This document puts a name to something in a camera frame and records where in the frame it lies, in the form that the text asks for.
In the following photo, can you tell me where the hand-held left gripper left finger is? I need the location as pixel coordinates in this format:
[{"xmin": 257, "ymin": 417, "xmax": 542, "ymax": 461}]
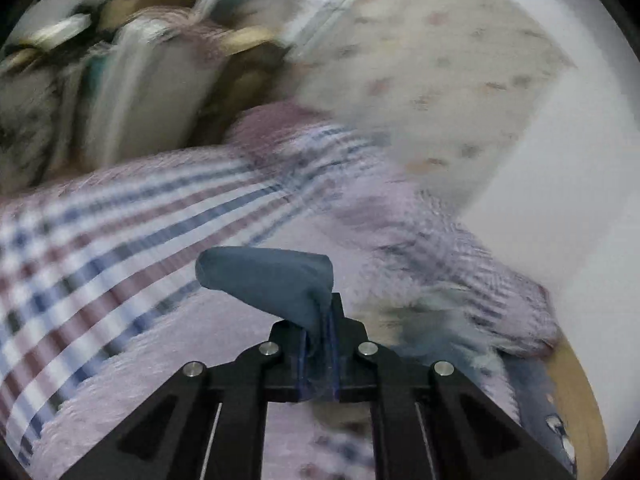
[{"xmin": 60, "ymin": 317, "xmax": 308, "ymax": 480}]

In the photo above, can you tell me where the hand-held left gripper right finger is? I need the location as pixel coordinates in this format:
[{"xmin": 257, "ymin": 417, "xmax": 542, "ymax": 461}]
[{"xmin": 325, "ymin": 292, "xmax": 576, "ymax": 480}]

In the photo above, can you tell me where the teal blue shirt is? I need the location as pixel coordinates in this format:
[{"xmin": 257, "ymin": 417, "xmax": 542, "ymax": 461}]
[{"xmin": 195, "ymin": 246, "xmax": 335, "ymax": 401}]

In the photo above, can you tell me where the checked patchwork quilt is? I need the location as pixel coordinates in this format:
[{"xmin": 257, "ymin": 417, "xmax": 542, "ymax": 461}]
[{"xmin": 225, "ymin": 100, "xmax": 561, "ymax": 356}]

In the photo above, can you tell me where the blue printed pillow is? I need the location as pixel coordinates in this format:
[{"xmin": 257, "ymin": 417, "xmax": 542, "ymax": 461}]
[{"xmin": 505, "ymin": 355, "xmax": 576, "ymax": 476}]

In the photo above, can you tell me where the checked dotted bed sheet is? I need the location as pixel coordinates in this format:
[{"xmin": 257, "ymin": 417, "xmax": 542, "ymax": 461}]
[{"xmin": 0, "ymin": 125, "xmax": 506, "ymax": 480}]

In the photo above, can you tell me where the fruit print curtain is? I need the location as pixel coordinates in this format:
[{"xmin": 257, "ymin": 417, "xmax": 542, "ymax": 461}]
[{"xmin": 295, "ymin": 0, "xmax": 576, "ymax": 206}]

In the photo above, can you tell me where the wooden bed frame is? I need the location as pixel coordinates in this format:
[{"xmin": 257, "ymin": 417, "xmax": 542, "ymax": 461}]
[{"xmin": 545, "ymin": 335, "xmax": 608, "ymax": 476}]

